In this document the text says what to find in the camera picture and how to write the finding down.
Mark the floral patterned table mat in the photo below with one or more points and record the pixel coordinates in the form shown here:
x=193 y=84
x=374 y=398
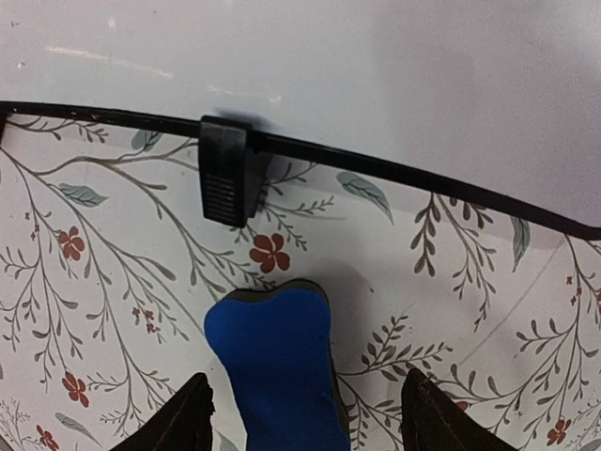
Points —
x=108 y=269

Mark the white whiteboard black frame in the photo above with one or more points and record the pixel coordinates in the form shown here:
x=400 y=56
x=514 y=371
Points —
x=492 y=102

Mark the black whiteboard stand foot right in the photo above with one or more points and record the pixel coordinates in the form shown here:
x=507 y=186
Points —
x=232 y=170

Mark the blue whiteboard eraser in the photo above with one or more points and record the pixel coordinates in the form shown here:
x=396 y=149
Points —
x=275 y=348

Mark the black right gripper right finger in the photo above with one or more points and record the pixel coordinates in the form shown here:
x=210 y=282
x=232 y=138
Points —
x=432 y=422

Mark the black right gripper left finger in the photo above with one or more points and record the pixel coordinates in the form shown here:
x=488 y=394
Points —
x=183 y=423

